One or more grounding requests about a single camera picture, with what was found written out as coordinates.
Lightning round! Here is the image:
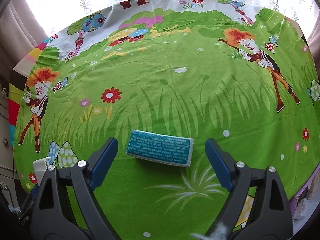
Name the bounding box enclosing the white plastic case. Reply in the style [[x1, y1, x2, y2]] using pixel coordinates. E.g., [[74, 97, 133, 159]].
[[33, 157, 50, 185]]

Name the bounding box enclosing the teal tissue pack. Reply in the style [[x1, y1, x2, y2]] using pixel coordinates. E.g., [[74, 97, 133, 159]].
[[126, 129, 194, 167]]

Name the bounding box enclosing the purple storage box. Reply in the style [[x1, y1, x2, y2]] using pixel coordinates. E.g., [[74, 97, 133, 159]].
[[289, 165, 319, 235]]

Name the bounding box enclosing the green cartoon tablecloth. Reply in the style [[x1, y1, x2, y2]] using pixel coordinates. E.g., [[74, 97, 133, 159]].
[[9, 0, 319, 239]]

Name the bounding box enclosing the pink drape curtain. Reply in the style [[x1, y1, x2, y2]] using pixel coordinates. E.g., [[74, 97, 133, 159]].
[[1, 0, 48, 69]]

